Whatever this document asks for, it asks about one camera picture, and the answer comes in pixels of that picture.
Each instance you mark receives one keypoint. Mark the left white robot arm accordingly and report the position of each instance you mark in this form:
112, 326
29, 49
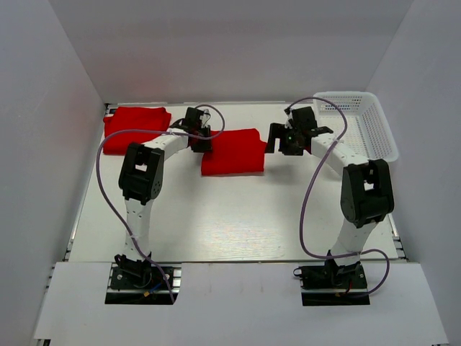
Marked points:
141, 180

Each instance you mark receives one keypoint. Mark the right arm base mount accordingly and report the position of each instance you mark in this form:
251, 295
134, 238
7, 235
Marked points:
319, 287

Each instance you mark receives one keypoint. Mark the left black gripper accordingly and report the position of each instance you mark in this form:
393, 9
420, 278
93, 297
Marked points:
207, 147

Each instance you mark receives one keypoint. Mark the white plastic basket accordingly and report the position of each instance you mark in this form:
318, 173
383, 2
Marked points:
368, 132

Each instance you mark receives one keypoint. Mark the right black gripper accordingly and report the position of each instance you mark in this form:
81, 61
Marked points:
279, 131

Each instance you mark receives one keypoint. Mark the red t shirt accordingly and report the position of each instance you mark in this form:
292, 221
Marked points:
133, 118
235, 152

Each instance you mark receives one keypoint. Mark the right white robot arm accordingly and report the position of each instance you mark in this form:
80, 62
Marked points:
366, 196

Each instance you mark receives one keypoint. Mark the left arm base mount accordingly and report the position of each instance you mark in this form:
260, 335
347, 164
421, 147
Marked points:
138, 282

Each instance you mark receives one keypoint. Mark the folded red t shirt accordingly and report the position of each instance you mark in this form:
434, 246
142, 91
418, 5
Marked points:
133, 118

